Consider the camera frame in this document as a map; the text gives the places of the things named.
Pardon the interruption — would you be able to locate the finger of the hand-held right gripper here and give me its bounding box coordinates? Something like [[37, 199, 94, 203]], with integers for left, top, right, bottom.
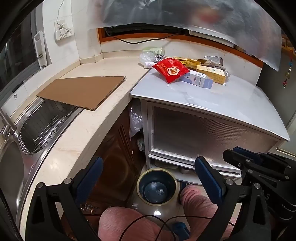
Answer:
[[232, 146, 295, 168], [223, 149, 288, 181]]

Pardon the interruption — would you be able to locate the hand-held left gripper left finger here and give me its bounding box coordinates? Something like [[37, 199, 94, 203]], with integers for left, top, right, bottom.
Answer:
[[25, 156, 104, 241]]

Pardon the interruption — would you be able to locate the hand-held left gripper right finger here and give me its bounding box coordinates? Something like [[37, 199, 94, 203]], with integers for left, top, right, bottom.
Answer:
[[194, 156, 272, 241]]

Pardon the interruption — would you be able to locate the blue white carton box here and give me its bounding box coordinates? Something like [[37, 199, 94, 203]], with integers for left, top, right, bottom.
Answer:
[[179, 70, 213, 89]]

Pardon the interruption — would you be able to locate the clear plastic bag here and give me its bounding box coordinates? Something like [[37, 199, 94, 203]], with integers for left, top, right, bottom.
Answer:
[[139, 52, 158, 64], [129, 104, 143, 141]]

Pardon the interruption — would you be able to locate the person's right leg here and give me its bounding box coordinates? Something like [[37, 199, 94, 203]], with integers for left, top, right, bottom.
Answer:
[[180, 185, 234, 241]]

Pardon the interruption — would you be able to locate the person's leg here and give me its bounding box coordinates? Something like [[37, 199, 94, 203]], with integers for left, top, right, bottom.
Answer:
[[180, 185, 234, 241], [99, 206, 176, 241]]

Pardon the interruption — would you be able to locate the brown wooden cabinet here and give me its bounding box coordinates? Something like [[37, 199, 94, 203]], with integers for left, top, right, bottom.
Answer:
[[80, 109, 148, 223]]

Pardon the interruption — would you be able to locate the white cabinet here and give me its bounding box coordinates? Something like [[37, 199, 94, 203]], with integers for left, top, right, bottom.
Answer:
[[130, 66, 290, 186]]

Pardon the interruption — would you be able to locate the person's left leg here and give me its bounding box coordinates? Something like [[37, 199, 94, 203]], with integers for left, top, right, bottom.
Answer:
[[99, 206, 176, 241]]

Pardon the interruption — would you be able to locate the blue plastic stool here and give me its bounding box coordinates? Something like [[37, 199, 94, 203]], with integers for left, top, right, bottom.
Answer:
[[171, 222, 190, 241]]

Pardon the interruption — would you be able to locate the steel sink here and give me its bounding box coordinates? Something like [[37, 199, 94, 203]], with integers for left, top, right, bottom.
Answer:
[[0, 96, 84, 232]]

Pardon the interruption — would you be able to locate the yellow white carton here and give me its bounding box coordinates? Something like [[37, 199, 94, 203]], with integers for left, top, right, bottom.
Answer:
[[196, 65, 227, 86]]

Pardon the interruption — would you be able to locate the beaded ornament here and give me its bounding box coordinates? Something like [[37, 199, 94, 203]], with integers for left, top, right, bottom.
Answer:
[[283, 56, 295, 88]]

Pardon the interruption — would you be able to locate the brown cardboard sheet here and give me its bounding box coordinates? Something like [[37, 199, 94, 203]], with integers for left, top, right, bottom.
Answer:
[[36, 76, 127, 111]]

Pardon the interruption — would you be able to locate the silver foil pouch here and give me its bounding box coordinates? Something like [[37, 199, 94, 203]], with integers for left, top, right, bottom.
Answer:
[[204, 55, 223, 66]]

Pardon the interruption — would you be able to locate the steel faucet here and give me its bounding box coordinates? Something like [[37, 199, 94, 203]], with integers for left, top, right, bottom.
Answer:
[[0, 109, 14, 139]]

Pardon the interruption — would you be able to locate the small yellow box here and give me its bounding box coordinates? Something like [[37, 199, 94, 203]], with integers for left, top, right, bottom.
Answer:
[[186, 59, 202, 71]]

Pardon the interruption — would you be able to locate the red snack bag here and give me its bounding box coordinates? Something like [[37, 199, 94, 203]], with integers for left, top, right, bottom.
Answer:
[[152, 58, 190, 84]]

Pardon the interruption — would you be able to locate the white ribbed panel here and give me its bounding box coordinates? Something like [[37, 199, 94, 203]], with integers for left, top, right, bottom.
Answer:
[[34, 31, 52, 69]]

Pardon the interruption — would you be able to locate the dark sliding window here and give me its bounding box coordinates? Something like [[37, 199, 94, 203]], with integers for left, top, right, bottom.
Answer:
[[0, 14, 43, 98]]

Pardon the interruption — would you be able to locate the white power strip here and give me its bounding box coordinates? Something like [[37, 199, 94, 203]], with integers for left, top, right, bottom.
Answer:
[[54, 20, 74, 41]]

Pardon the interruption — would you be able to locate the translucent plastic film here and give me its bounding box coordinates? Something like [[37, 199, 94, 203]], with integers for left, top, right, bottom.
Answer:
[[87, 0, 281, 71]]

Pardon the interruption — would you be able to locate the brass cabinet handle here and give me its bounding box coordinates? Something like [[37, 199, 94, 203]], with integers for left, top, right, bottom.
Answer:
[[80, 204, 97, 215]]

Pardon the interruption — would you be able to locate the thin black cable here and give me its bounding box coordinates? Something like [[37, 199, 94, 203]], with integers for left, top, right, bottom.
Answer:
[[119, 214, 234, 241]]

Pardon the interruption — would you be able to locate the wire dish rack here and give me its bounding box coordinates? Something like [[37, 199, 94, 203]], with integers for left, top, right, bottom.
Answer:
[[18, 98, 79, 154]]

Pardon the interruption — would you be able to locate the wooden window frame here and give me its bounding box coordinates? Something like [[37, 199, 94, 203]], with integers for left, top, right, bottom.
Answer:
[[97, 27, 264, 69]]

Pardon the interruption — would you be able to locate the black power cable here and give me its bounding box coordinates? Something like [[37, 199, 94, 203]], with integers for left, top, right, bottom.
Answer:
[[104, 27, 185, 44]]

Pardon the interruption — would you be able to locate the thin white cable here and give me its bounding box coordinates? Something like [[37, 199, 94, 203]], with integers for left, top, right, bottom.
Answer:
[[56, 0, 71, 33]]

